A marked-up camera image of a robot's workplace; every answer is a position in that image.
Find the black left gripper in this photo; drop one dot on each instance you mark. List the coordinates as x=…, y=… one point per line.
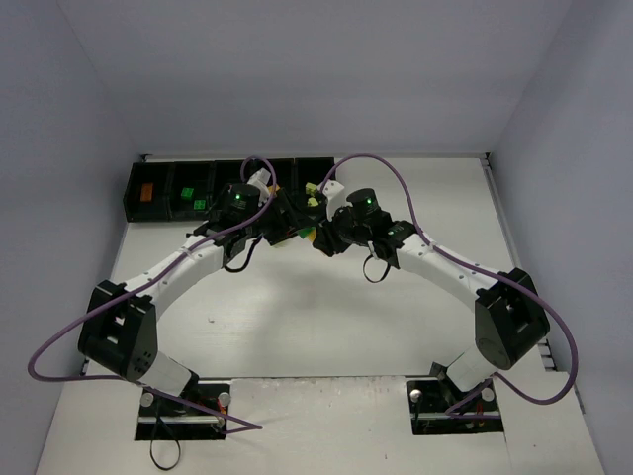
x=285, y=218

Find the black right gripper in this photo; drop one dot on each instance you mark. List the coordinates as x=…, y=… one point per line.
x=325, y=237

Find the lime rounded lego brick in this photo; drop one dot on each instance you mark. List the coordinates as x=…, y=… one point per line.
x=310, y=188

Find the green small lego brick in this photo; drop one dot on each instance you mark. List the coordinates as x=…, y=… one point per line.
x=187, y=193

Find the orange lego brick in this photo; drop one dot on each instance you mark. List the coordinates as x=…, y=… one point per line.
x=146, y=193

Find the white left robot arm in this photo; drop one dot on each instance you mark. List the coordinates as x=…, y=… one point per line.
x=120, y=332

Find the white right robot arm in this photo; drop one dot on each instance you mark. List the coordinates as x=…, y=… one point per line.
x=507, y=323

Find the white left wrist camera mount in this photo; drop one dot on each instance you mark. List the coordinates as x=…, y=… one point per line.
x=261, y=180

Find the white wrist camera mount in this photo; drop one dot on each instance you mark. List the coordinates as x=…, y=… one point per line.
x=334, y=192
x=261, y=180

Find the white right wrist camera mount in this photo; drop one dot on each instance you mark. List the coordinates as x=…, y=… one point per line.
x=334, y=192

